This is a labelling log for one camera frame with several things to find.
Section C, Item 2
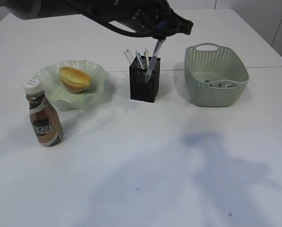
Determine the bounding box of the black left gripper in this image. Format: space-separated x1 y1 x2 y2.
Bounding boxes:
103 0 194 40

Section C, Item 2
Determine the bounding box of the white blue-grip pen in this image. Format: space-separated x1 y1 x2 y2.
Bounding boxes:
145 39 165 83

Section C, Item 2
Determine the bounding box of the yellow-green pen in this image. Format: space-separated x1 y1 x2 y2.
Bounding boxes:
144 47 149 69

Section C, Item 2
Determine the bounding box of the blue-grey pen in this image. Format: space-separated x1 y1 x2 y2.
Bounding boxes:
135 49 144 69

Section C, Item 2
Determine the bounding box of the clear plastic ruler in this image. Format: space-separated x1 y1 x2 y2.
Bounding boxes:
124 49 134 65

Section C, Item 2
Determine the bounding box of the large paper ball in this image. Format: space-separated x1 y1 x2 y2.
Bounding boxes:
209 82 235 88

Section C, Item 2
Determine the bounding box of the yellow bread roll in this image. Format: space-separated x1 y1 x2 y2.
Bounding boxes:
58 67 91 93

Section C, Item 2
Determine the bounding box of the brown plastic drink bottle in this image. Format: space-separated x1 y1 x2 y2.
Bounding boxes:
24 79 63 147

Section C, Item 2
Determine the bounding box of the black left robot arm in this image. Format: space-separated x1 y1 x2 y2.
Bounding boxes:
0 0 194 40

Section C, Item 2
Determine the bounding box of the black mesh pen holder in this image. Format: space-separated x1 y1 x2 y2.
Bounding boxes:
129 57 160 103

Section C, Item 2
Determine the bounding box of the green woven plastic basket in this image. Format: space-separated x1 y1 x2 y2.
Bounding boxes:
185 43 249 107

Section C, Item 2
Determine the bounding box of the green wavy glass plate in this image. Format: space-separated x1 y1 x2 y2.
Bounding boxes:
33 60 109 111

